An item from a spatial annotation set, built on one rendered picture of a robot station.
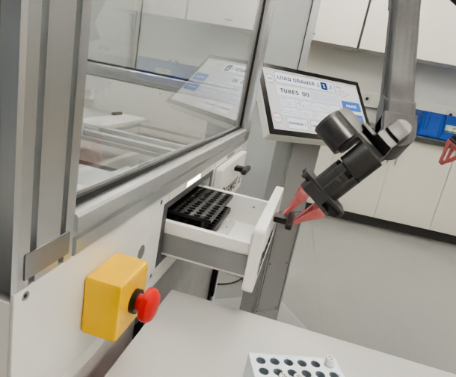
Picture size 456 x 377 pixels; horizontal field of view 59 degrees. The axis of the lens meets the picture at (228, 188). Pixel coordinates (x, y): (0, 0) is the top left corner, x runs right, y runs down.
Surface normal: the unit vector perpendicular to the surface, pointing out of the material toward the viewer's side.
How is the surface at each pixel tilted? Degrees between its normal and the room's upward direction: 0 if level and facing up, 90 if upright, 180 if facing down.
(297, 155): 90
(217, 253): 90
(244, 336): 0
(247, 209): 90
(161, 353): 0
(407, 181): 90
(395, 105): 57
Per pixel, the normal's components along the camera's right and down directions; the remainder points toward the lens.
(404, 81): 0.00, -0.31
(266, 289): 0.42, 0.32
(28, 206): 0.95, 0.24
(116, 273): 0.18, -0.94
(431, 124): -0.18, 0.25
